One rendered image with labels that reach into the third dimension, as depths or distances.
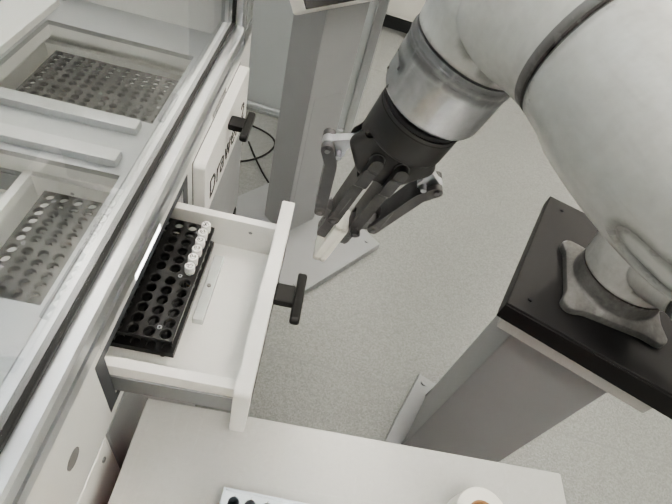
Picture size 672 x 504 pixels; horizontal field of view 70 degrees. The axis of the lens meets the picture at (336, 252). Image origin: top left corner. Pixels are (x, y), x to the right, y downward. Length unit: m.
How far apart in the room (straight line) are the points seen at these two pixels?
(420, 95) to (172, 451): 0.51
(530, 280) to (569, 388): 0.25
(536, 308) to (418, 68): 0.60
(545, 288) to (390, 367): 0.83
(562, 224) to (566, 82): 0.83
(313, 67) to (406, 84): 1.04
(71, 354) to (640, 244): 0.42
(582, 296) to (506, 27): 0.68
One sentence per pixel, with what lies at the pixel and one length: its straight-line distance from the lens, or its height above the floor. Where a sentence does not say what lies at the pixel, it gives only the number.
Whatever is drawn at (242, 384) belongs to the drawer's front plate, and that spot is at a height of 0.93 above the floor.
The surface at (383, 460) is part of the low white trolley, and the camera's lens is 0.69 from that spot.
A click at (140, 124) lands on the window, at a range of 0.54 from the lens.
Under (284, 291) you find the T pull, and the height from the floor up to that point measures 0.91.
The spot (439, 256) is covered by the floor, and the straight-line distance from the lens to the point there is 2.02.
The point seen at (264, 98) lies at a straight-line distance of 2.42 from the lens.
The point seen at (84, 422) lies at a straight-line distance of 0.55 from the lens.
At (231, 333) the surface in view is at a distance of 0.64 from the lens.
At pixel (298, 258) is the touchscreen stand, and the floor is 0.04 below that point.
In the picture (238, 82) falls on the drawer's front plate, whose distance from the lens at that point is 0.89.
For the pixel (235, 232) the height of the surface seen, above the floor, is 0.87.
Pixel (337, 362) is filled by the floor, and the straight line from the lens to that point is 1.60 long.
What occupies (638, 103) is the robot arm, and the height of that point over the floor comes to 1.31.
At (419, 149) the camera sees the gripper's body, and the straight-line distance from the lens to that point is 0.40.
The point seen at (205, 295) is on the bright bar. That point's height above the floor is 0.85.
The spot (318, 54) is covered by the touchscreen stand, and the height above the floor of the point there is 0.77.
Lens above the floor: 1.39
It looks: 48 degrees down
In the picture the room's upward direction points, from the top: 19 degrees clockwise
